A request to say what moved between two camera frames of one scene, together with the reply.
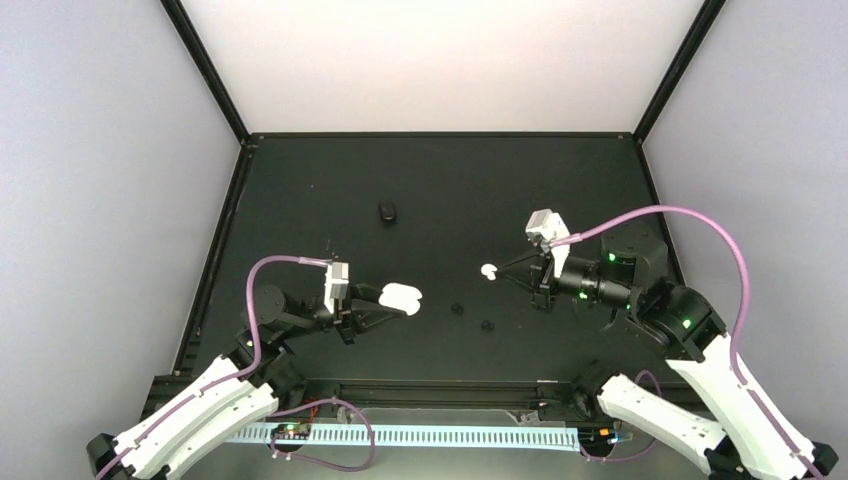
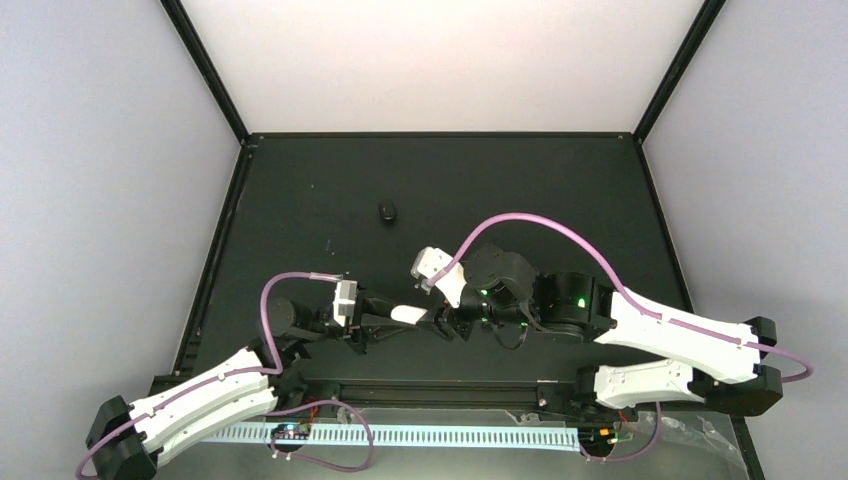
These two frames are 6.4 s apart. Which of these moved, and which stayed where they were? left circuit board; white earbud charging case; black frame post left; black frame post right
Moved: white earbud charging case
Stayed: left circuit board; black frame post right; black frame post left
